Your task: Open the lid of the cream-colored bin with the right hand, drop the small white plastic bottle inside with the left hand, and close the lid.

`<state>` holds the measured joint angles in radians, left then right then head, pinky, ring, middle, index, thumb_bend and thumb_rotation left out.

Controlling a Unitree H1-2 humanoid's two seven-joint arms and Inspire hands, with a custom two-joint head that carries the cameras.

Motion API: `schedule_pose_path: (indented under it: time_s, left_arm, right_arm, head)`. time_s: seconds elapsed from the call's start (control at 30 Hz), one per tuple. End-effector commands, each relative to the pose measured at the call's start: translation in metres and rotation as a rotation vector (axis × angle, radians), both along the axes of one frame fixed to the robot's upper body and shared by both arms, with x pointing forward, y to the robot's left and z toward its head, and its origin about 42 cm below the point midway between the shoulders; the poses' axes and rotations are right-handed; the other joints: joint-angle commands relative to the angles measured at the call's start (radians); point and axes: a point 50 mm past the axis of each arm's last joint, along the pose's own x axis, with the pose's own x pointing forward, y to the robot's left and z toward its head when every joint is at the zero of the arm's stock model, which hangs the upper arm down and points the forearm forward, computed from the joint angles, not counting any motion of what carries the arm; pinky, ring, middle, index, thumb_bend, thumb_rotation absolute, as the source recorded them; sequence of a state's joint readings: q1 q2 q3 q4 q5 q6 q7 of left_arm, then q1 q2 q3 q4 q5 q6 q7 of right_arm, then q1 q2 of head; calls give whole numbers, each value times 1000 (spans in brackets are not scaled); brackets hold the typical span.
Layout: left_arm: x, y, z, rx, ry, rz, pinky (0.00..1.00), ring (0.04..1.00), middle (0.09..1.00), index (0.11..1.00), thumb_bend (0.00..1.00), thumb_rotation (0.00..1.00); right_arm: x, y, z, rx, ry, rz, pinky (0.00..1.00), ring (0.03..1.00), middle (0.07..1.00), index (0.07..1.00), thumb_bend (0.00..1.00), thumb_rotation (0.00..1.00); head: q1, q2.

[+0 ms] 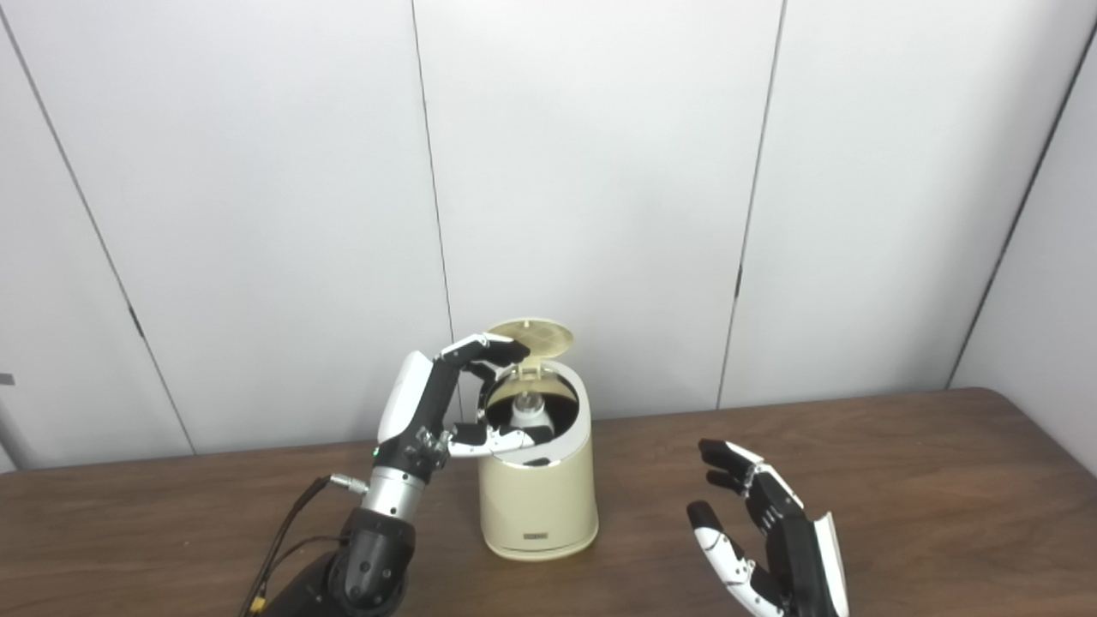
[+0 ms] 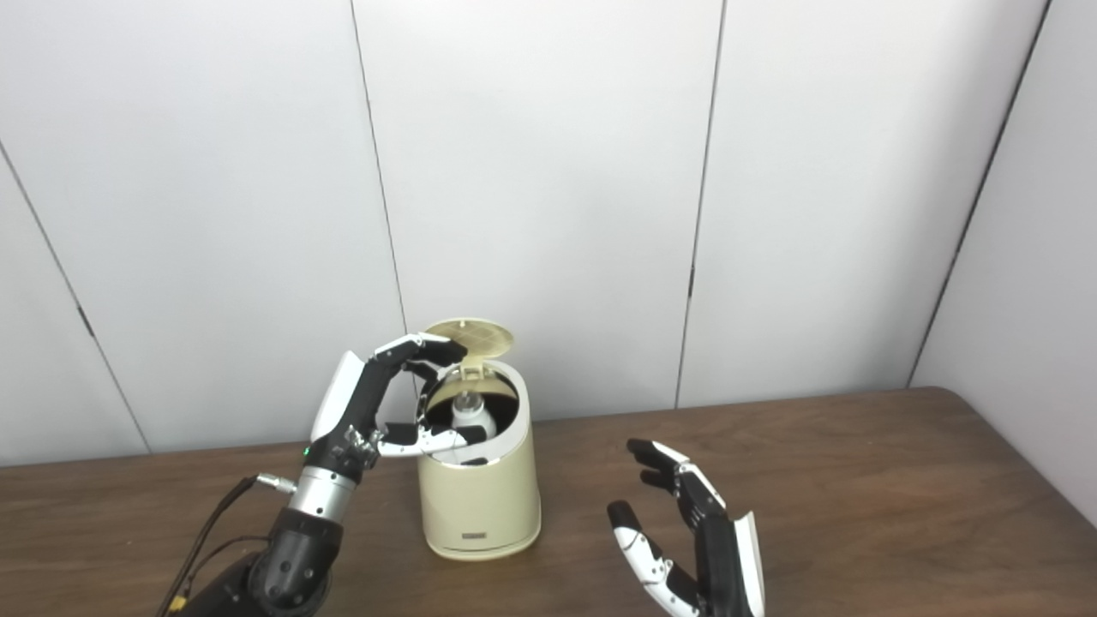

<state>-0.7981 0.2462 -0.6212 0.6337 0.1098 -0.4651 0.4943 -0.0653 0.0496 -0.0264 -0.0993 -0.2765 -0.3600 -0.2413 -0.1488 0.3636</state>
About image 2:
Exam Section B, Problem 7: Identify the cream-colored cylindrical bin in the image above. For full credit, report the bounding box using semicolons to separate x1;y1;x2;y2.
417;360;543;561

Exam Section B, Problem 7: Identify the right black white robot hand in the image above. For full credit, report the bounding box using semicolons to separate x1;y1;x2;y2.
607;439;766;617

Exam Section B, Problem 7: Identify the round cream bin lid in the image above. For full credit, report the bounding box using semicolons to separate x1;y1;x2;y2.
424;318;516;378

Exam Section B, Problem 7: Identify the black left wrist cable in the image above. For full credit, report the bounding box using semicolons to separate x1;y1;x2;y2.
159;474;297;617

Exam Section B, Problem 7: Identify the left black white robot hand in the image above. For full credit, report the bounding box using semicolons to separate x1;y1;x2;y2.
309;333;489;481

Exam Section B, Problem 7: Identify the small white plastic bottle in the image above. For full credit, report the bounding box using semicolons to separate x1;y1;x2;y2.
452;392;498;440

